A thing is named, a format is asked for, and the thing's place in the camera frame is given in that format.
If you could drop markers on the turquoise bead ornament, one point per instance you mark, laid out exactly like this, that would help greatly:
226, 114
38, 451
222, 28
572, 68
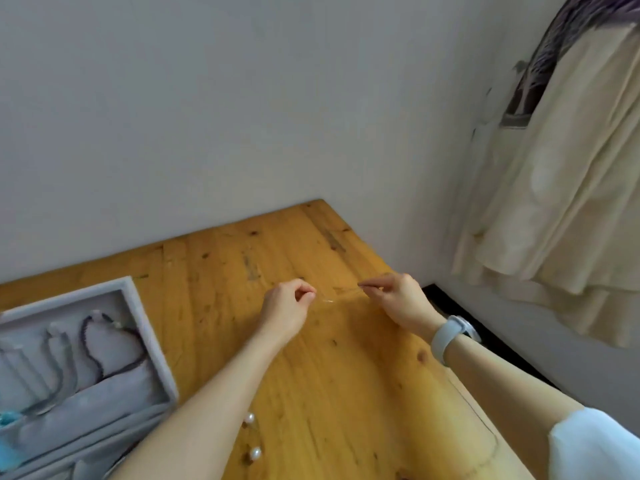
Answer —
9, 429

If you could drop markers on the white wrist watch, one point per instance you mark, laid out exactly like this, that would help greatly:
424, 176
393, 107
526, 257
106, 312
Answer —
442, 339

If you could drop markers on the person's left forearm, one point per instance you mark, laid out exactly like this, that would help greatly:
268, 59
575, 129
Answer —
215, 409

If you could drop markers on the grey velvet jewellery tray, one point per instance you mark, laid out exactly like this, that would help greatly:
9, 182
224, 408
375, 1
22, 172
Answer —
115, 394

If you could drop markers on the person's right forearm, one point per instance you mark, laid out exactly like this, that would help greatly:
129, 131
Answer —
505, 389

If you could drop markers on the white pearl bead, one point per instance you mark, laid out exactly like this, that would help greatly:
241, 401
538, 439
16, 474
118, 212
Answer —
249, 419
255, 453

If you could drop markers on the person's right thumb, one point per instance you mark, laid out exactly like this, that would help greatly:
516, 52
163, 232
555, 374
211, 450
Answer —
376, 291

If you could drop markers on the person's left hand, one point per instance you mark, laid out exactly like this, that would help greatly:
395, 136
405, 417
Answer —
280, 309

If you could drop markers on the purple patterned hanging garment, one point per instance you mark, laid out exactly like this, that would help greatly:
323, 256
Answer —
555, 49

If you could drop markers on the cream hanging garment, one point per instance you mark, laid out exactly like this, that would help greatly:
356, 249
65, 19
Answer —
565, 194

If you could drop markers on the white shirt sleeve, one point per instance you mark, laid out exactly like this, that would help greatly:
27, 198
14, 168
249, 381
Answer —
600, 449

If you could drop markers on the thin clear thread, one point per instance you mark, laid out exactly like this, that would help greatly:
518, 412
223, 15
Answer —
340, 296

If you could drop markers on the person's left thumb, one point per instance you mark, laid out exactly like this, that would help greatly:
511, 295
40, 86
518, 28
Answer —
301, 299

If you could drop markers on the person's right hand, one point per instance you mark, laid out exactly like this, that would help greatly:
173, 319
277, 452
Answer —
406, 305

